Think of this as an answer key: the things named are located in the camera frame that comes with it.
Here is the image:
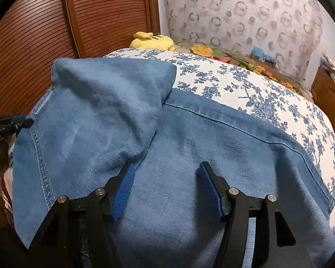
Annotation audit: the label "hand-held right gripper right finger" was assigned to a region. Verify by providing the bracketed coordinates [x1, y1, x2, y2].
[198, 161, 313, 268]

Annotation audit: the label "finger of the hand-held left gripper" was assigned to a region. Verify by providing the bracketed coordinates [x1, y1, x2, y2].
[7, 115, 34, 131]

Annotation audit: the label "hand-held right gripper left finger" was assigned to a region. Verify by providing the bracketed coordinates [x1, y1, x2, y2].
[28, 162, 136, 268]

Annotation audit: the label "blue denim pants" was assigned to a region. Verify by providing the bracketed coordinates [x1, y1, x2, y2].
[12, 57, 335, 268]

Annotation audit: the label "red white striped cloth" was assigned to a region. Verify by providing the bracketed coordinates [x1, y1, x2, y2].
[0, 173, 14, 210]

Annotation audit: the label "wooden louvered wardrobe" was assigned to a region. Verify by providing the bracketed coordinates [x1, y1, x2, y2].
[0, 0, 161, 118]

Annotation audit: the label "yellow flower print blanket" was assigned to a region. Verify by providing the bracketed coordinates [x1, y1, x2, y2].
[173, 42, 310, 95]

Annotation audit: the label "blue plastic bag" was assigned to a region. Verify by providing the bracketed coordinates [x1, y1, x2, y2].
[251, 46, 275, 62]

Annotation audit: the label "yellow plush toy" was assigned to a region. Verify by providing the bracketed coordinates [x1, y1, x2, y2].
[129, 31, 176, 51]

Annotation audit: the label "wooden cabinet counter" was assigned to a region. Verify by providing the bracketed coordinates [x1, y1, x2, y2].
[310, 65, 335, 119]

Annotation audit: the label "circle patterned curtain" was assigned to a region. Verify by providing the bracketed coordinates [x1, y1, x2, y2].
[156, 0, 324, 83]

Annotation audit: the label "folded patterned cloth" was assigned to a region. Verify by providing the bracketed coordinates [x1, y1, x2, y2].
[320, 52, 335, 76]

